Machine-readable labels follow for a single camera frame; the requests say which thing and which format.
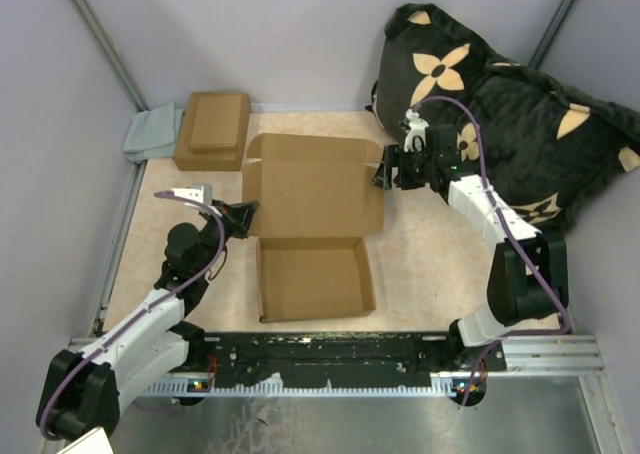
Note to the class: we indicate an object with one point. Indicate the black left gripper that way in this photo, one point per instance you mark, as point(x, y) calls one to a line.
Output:
point(237, 217)

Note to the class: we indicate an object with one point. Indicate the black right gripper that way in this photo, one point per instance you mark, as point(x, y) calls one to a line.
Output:
point(395, 158)

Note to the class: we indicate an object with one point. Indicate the brown cardboard box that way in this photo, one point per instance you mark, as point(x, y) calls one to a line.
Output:
point(316, 206)

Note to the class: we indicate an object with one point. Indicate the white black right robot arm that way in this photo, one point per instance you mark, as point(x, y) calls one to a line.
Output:
point(528, 278)

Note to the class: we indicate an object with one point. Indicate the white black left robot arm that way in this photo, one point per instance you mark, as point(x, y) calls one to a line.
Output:
point(91, 388)

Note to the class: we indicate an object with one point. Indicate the large folded cardboard box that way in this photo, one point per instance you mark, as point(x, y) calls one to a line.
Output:
point(187, 160)

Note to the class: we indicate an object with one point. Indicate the small folded cardboard box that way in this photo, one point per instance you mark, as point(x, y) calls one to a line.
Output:
point(216, 124)

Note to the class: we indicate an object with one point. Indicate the grey folded cloth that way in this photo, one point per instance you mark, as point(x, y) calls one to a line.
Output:
point(153, 134)

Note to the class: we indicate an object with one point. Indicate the black floral plush pillow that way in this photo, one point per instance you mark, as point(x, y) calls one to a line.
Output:
point(546, 147)

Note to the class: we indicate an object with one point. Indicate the white paper sheet corner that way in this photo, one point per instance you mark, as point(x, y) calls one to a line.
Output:
point(93, 442)

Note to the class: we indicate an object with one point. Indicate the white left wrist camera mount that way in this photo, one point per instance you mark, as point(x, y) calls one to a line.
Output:
point(200, 193)

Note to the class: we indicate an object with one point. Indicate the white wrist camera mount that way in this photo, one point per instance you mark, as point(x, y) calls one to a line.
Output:
point(415, 129)
point(200, 193)

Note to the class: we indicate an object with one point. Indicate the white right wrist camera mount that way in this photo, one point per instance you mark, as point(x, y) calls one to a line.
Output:
point(415, 129)

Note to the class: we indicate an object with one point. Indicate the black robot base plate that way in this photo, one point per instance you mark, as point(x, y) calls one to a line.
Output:
point(347, 359)

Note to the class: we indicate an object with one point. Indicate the white slotted cable duct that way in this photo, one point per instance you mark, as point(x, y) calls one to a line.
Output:
point(190, 387)

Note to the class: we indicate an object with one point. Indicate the aluminium frame rail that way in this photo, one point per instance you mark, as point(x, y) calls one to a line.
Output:
point(532, 353)

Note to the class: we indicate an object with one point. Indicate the right aluminium corner post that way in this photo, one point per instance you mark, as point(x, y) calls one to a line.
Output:
point(551, 33)

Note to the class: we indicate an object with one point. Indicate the aluminium corner post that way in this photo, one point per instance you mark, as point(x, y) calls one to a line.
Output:
point(551, 33)
point(112, 57)

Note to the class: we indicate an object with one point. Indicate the left aluminium corner post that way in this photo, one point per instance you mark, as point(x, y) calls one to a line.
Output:
point(112, 57)

